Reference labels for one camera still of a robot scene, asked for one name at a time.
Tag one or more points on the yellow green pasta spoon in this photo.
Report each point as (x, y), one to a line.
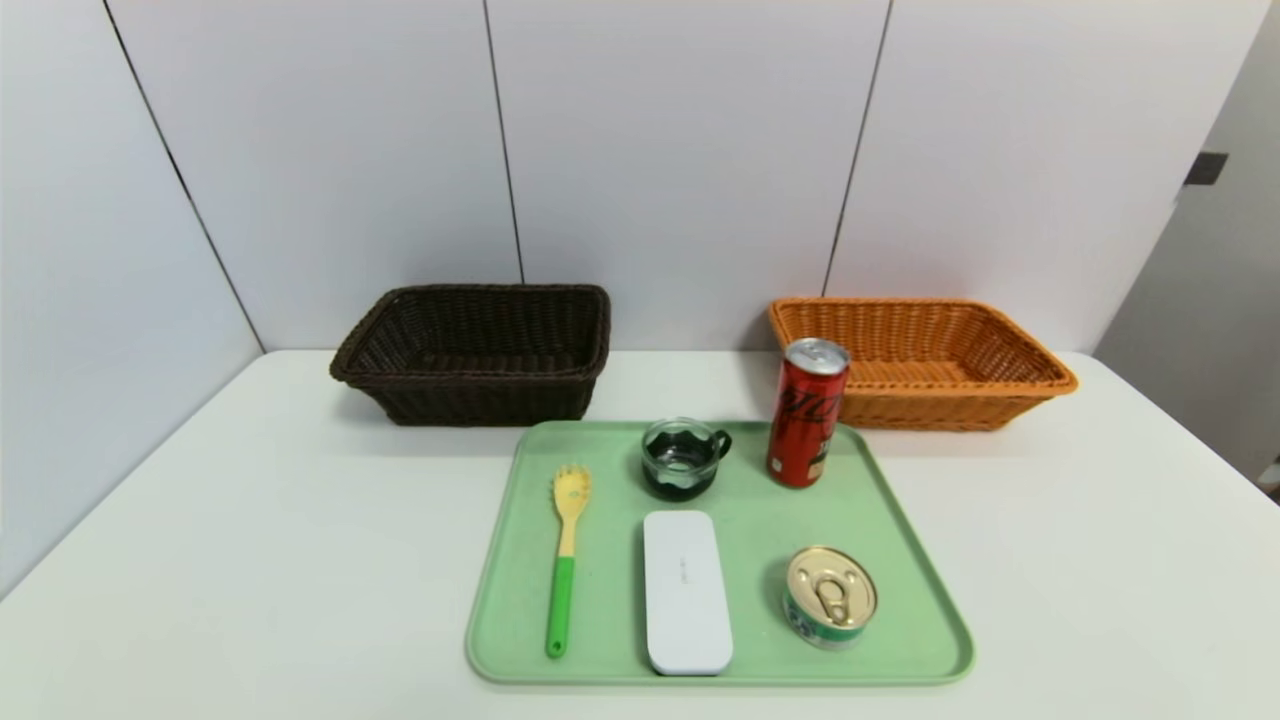
(560, 600)

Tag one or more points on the light green plastic tray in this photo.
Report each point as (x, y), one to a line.
(760, 530)

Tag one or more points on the orange wicker basket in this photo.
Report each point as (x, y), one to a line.
(940, 405)

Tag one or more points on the dark brown wicker basket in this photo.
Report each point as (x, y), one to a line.
(470, 400)

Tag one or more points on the red soda can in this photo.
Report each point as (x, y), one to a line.
(805, 420)

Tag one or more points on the glass cup with black base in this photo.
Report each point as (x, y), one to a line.
(680, 480)

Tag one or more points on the black wall fixture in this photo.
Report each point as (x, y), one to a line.
(1206, 168)

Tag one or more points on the tin can with gold lid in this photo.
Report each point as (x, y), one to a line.
(830, 590)

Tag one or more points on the white pencil case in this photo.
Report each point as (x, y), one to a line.
(686, 600)

